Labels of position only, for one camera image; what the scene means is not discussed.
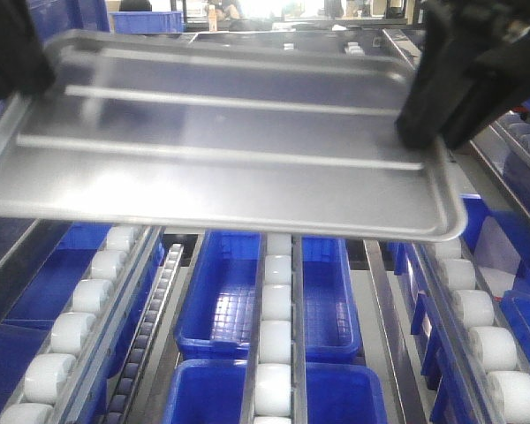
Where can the right white roller track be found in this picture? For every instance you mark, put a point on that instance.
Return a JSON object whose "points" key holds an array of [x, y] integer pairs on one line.
{"points": [[485, 375]]}

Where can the lower small roller track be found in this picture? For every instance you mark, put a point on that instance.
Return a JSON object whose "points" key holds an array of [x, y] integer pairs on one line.
{"points": [[136, 359]]}

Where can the left steel divider rail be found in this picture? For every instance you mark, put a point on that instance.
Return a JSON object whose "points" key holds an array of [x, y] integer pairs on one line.
{"points": [[25, 244]]}

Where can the center white roller track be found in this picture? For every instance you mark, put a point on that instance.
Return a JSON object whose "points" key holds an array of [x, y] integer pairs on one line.
{"points": [[275, 388]]}

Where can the lower steel divider rail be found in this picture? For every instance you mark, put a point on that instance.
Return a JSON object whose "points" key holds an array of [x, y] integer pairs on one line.
{"points": [[403, 384]]}

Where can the blue bin below right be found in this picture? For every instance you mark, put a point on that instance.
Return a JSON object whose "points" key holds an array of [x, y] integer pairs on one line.
{"points": [[499, 244]]}

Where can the white roller track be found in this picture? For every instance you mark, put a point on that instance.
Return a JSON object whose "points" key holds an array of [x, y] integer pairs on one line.
{"points": [[485, 375], [57, 381], [275, 388]]}

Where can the blue bin below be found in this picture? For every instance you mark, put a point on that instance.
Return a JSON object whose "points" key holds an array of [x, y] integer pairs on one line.
{"points": [[25, 330], [211, 391], [499, 244], [216, 318]]}

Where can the far right roller track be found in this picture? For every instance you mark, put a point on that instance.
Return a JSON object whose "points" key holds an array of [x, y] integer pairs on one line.
{"points": [[515, 132]]}

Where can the blue bin below left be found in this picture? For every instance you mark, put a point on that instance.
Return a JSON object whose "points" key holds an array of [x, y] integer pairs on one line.
{"points": [[25, 330]]}

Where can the left white roller track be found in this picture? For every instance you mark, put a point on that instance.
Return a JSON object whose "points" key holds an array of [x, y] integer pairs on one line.
{"points": [[57, 381]]}

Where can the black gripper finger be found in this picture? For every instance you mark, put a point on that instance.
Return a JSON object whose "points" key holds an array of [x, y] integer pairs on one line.
{"points": [[24, 67], [475, 66]]}

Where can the blue crate in background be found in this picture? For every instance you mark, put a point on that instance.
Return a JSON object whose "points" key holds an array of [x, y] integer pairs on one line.
{"points": [[148, 22]]}

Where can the silver metal tray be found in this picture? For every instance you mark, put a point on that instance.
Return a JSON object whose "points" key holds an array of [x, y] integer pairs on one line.
{"points": [[157, 131]]}

